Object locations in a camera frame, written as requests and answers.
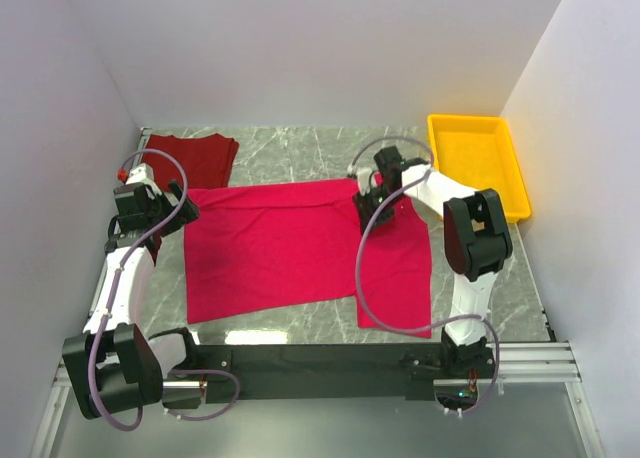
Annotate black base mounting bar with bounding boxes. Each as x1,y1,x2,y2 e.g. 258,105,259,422
159,340,494,407

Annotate pink t shirt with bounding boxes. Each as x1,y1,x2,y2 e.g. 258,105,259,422
184,179,432,329

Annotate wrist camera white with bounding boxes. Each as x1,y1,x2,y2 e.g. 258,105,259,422
347,163,376,196
117,163,159,191

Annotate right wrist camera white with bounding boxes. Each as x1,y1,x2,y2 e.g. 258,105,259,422
347,163,376,196

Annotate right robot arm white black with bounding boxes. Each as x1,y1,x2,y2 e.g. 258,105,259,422
347,146,513,377

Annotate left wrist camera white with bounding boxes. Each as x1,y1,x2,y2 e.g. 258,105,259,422
117,163,159,191

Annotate aluminium frame rail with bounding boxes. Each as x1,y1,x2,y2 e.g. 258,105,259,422
29,126,584,458

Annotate folded dark red t shirt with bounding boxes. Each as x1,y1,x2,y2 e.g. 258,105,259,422
141,133,239,240

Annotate yellow plastic tray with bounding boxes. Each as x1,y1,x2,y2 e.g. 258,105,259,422
427,114,532,223

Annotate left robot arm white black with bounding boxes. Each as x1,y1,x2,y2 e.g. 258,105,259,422
62,177,200,419

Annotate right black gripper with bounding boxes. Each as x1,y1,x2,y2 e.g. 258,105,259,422
353,186,405,238

